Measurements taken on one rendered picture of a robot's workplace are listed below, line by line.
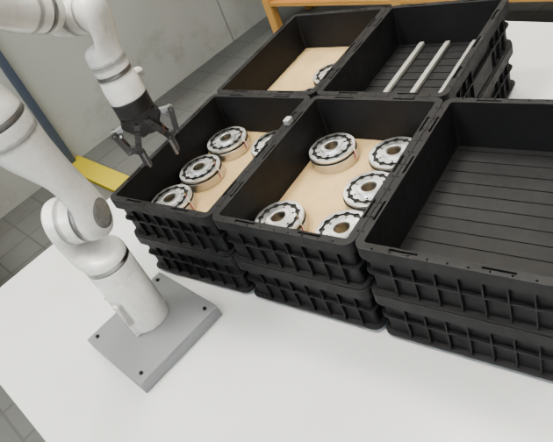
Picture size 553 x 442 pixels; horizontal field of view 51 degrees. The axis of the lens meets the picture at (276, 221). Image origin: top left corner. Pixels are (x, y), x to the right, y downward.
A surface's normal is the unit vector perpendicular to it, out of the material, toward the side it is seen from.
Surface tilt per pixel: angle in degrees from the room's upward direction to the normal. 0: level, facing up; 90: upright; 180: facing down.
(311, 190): 0
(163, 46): 90
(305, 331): 0
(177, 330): 0
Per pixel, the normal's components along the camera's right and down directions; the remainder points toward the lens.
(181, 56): 0.69, 0.26
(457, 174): -0.33, -0.72
